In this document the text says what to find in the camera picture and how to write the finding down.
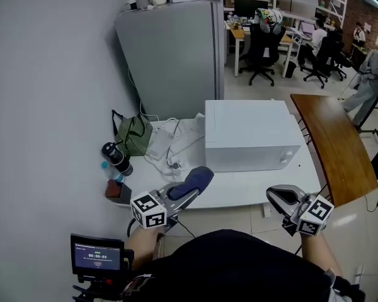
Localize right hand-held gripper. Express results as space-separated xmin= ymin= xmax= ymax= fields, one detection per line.
xmin=266 ymin=184 xmax=335 ymax=237

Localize black monitor mounting rig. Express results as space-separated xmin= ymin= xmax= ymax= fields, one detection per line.
xmin=71 ymin=249 xmax=136 ymax=302

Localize black office chair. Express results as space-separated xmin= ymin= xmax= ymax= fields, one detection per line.
xmin=303 ymin=29 xmax=346 ymax=90
xmin=238 ymin=22 xmax=287 ymax=87

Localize clear plastic water bottle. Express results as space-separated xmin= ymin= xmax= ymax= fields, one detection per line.
xmin=100 ymin=161 xmax=127 ymax=184

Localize brown wooden table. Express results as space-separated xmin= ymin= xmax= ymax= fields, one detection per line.
xmin=290 ymin=94 xmax=378 ymax=208

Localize tangled white cables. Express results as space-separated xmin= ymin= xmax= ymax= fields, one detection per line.
xmin=144 ymin=115 xmax=206 ymax=176

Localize black insulated bottle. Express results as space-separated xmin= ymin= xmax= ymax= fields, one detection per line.
xmin=101 ymin=140 xmax=134 ymax=176

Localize striped fabric bag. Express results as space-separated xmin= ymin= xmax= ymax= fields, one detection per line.
xmin=112 ymin=109 xmax=154 ymax=157

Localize red and black box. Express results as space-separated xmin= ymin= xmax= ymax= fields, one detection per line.
xmin=105 ymin=180 xmax=132 ymax=204

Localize blue cloth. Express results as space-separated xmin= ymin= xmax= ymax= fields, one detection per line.
xmin=166 ymin=165 xmax=215 ymax=201

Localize white power cable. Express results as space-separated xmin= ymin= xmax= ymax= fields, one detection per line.
xmin=127 ymin=67 xmax=160 ymax=121

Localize colourful clothing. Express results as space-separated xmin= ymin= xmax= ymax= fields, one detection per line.
xmin=254 ymin=8 xmax=287 ymax=36

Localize tall grey cabinet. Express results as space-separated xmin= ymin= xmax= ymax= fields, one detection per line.
xmin=114 ymin=0 xmax=225 ymax=121

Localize white microwave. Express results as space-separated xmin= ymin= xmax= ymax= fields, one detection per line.
xmin=204 ymin=99 xmax=304 ymax=173

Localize black waste bin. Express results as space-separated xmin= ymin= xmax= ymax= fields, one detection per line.
xmin=284 ymin=60 xmax=298 ymax=79

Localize wooden-top white-frame desk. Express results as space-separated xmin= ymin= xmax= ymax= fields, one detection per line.
xmin=229 ymin=26 xmax=295 ymax=78

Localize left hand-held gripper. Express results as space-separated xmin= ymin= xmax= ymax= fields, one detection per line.
xmin=130 ymin=182 xmax=205 ymax=233

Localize whiteboard on black stand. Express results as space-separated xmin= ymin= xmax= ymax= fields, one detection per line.
xmin=355 ymin=74 xmax=378 ymax=147

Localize person's right forearm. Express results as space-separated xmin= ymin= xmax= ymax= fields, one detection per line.
xmin=299 ymin=231 xmax=345 ymax=278

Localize person's left forearm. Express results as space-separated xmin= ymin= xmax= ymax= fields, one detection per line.
xmin=125 ymin=226 xmax=164 ymax=266

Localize person's black shirt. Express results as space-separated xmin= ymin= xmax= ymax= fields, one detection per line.
xmin=122 ymin=228 xmax=366 ymax=302

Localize small black monitor screen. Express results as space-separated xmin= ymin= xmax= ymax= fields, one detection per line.
xmin=70 ymin=233 xmax=125 ymax=279

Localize black computer monitor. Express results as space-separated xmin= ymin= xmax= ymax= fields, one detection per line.
xmin=234 ymin=0 xmax=269 ymax=17

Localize open laptop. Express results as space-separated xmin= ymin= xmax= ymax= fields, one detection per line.
xmin=300 ymin=22 xmax=317 ymax=41

